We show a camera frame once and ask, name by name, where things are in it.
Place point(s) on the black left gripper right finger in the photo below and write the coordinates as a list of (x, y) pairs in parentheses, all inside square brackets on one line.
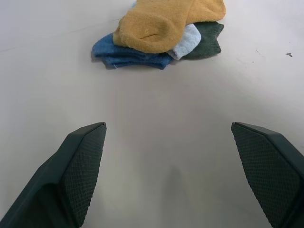
[(268, 166)]

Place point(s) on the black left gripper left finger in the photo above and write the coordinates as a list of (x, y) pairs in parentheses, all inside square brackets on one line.
[(71, 171)]

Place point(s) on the dark green terry sock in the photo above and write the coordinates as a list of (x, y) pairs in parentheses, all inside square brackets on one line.
[(206, 40)]

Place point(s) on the light blue terry sock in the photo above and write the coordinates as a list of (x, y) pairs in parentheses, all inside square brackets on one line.
[(187, 40)]

